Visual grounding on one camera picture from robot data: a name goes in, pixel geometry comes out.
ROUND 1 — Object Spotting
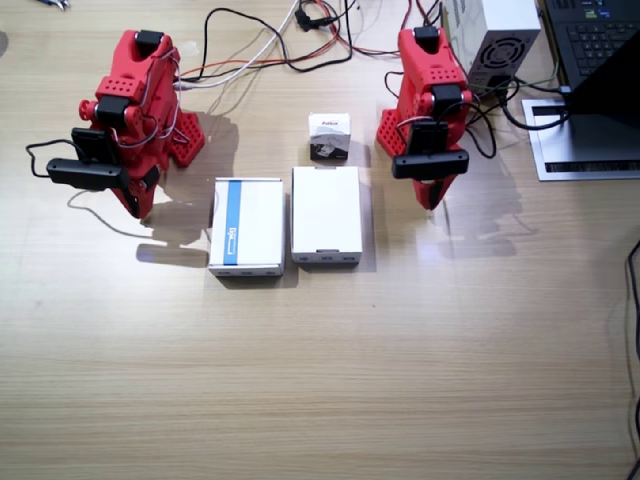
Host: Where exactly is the black cable at table edge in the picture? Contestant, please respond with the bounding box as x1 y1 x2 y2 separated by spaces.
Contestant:
623 239 640 480

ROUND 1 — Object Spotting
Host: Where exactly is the thin green wire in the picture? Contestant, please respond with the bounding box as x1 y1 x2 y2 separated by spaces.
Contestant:
469 47 561 96

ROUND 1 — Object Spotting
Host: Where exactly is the white box with blue stripe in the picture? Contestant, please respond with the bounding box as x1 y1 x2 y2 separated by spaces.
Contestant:
207 177 287 278

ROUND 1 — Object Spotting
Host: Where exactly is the black laptop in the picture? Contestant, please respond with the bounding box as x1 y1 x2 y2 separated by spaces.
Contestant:
542 0 640 117

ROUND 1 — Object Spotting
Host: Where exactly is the black cable connector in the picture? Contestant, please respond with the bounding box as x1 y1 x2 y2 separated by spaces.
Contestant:
294 7 326 32

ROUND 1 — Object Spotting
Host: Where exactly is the silver metal plate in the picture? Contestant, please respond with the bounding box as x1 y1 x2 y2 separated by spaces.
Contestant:
521 98 640 181

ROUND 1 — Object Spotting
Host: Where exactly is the black webcam on gripper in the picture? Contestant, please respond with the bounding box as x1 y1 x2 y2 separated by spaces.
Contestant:
46 158 124 192
391 151 470 180

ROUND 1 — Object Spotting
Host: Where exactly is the webcam black cable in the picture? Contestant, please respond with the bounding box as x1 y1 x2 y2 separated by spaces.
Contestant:
447 97 499 160
25 138 77 179

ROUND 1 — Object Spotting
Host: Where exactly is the black laptop cable with plug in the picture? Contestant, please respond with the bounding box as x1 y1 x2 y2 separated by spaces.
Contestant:
512 77 572 96

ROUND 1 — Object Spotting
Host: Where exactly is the small white black packet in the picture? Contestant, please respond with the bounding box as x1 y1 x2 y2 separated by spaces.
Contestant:
308 112 352 163

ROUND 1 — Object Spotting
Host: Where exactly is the long black cable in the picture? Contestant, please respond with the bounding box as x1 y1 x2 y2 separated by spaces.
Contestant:
198 0 354 81

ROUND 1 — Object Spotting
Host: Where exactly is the red orange wire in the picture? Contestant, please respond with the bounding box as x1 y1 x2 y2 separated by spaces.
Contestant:
177 0 401 81

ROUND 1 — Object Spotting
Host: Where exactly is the plain white box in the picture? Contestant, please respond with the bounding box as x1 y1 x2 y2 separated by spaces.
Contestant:
290 165 364 265

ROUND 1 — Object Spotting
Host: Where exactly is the black power cord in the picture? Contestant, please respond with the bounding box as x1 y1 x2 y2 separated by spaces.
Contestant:
489 74 574 131

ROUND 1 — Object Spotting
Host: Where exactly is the white power supply unit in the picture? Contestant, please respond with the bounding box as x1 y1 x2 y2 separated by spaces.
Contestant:
442 0 543 94

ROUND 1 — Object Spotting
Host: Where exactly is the white cable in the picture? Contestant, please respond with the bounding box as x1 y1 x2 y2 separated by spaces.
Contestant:
173 0 301 91

